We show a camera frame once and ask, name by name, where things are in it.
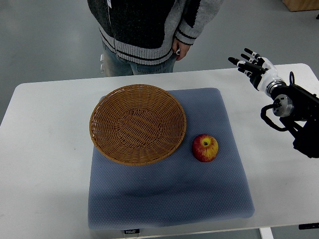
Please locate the person in grey cardigan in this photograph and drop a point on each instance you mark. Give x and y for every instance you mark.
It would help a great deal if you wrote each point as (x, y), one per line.
(137, 35)

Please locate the red yellow apple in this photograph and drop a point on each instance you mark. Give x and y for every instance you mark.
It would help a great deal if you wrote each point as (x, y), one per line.
(205, 148)

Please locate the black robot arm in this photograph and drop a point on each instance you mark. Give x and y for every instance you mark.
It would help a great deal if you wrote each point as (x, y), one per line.
(295, 110)

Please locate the brown wicker basket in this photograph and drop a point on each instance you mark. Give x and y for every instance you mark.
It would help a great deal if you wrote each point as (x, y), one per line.
(137, 125)

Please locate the wooden box corner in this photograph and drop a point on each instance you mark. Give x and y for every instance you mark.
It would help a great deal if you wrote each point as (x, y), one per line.
(301, 5)

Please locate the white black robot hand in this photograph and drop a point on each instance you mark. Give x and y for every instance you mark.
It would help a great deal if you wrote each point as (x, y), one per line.
(262, 74)

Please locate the person's bare hand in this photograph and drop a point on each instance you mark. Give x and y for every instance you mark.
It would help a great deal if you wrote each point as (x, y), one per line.
(179, 49)

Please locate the black table control box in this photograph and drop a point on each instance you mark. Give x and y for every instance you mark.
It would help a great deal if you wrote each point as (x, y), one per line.
(132, 232)

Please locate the white table leg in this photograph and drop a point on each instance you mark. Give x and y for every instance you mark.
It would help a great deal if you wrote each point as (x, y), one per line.
(266, 233)

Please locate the blue grey quilted mat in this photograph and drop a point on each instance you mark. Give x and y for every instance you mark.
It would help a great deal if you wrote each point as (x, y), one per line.
(179, 189)

